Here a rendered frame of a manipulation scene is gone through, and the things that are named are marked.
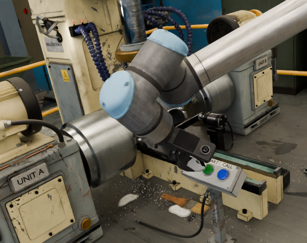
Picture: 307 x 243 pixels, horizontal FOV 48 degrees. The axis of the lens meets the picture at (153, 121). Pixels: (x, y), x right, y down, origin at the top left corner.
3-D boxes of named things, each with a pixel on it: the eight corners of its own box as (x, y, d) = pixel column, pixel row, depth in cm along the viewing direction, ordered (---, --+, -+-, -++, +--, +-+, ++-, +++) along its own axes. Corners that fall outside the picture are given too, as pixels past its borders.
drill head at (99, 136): (32, 196, 124) (10, 134, 115) (111, 154, 146) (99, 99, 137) (66, 222, 107) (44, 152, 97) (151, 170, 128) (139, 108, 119)
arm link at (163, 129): (169, 104, 75) (149, 142, 73) (181, 116, 78) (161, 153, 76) (143, 100, 82) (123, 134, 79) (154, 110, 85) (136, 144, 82)
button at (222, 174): (218, 180, 91) (215, 177, 90) (222, 169, 92) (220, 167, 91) (227, 183, 89) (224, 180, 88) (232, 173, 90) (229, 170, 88)
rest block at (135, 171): (125, 176, 150) (119, 152, 146) (136, 169, 154) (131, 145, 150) (133, 180, 146) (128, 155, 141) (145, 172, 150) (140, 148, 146)
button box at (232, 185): (188, 179, 102) (179, 172, 98) (198, 158, 103) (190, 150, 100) (237, 198, 89) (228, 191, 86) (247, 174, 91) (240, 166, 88)
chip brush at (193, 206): (158, 199, 130) (158, 197, 130) (166, 193, 133) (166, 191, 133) (204, 216, 116) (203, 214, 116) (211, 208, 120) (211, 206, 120)
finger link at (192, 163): (191, 163, 97) (174, 148, 91) (208, 168, 92) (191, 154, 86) (186, 173, 96) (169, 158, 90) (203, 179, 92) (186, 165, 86)
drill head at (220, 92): (160, 128, 164) (152, 78, 155) (213, 100, 188) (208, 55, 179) (201, 139, 146) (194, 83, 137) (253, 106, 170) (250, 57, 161)
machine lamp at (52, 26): (33, 48, 135) (24, 16, 131) (59, 42, 142) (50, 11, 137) (55, 49, 122) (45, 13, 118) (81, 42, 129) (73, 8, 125)
